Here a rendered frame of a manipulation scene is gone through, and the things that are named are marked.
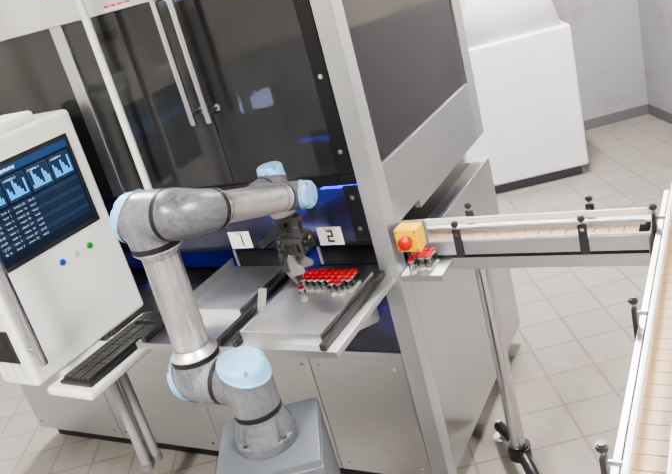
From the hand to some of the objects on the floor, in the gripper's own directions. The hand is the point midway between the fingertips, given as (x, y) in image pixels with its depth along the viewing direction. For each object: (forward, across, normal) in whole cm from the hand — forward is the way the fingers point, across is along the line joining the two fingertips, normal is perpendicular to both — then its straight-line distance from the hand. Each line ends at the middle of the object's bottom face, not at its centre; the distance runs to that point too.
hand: (296, 277), depth 214 cm
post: (+96, +18, -22) cm, 100 cm away
